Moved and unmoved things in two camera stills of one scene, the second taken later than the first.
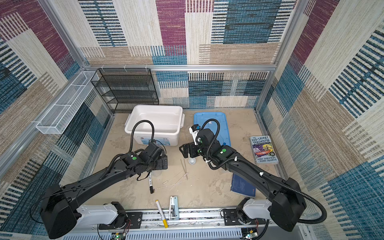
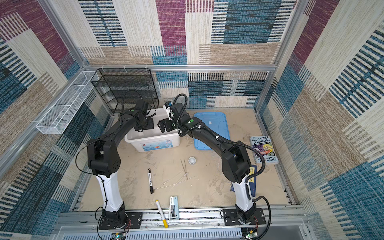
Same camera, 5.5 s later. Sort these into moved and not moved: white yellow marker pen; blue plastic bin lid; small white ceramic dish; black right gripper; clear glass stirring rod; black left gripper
Moved: black left gripper; black right gripper
Not moved: white yellow marker pen; blue plastic bin lid; clear glass stirring rod; small white ceramic dish
